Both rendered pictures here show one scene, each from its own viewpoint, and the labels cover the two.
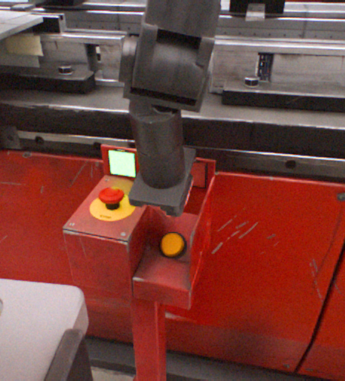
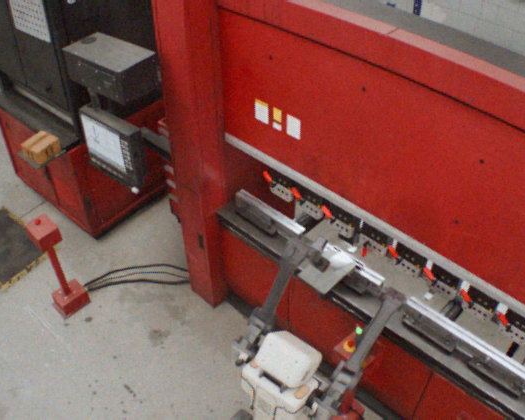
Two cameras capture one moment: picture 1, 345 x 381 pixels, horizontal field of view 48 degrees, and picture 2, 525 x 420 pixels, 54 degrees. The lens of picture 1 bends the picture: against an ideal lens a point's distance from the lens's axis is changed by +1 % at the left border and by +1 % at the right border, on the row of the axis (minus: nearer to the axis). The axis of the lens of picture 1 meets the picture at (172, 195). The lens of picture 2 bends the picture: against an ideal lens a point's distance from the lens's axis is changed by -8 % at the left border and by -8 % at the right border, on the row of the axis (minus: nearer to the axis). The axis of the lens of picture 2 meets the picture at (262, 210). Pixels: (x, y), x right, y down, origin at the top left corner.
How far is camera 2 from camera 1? 2.29 m
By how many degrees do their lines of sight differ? 27
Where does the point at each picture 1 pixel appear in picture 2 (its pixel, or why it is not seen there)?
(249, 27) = not seen: hidden behind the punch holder
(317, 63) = (436, 325)
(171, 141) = not seen: hidden behind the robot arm
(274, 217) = (406, 365)
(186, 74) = not seen: hidden behind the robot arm
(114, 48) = (375, 286)
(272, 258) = (404, 377)
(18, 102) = (337, 293)
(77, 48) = (364, 279)
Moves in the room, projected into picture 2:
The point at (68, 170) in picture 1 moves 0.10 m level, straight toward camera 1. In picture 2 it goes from (345, 316) to (342, 331)
